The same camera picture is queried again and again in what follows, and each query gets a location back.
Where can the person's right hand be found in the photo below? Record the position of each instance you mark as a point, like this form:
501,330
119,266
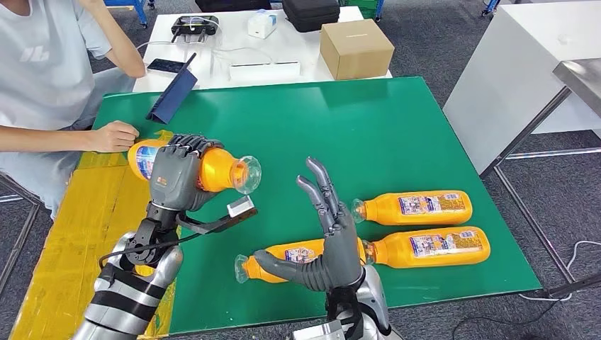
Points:
116,137

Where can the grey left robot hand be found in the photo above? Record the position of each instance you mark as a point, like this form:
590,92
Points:
173,178

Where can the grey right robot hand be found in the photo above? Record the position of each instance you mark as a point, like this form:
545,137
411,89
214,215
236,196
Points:
340,253

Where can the orange detergent bottle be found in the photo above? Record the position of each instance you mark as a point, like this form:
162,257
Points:
394,251
300,251
385,211
220,171

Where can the person's right forearm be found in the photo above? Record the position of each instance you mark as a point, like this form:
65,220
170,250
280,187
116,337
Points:
47,139

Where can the person's left forearm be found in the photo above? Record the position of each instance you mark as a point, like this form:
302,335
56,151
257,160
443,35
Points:
111,33

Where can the blue tablet case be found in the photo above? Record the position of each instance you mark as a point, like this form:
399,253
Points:
173,98

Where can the black phone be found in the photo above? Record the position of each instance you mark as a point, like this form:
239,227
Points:
163,65

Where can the person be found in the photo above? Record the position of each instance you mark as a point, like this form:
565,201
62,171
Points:
37,70

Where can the green table mat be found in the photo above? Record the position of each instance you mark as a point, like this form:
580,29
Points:
328,131

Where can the white power strip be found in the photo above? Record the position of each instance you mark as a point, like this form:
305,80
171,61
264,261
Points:
264,72

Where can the white table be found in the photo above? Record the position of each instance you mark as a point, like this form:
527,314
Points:
291,47

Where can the black bag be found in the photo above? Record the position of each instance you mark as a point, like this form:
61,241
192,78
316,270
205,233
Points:
234,4

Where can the white tissue box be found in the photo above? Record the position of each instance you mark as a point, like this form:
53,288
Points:
261,23

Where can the brown cardboard box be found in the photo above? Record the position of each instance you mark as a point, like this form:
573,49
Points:
356,50

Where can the black hard case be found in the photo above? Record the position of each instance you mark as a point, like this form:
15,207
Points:
311,14

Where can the white cabinet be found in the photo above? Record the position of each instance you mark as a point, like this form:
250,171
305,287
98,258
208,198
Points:
507,84

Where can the green crate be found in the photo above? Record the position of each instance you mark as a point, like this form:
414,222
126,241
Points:
359,2

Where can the steel table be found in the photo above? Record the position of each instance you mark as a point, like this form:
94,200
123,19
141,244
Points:
582,79

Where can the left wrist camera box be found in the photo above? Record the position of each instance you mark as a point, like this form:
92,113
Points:
240,206

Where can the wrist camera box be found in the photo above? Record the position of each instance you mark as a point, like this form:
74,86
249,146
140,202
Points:
240,206
319,332

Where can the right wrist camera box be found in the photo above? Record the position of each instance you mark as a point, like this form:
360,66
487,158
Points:
319,332

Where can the blue metal frame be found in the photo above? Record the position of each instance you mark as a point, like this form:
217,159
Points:
489,6
141,12
379,9

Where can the grey metal chair frame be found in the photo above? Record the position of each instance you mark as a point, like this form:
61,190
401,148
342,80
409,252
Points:
27,231

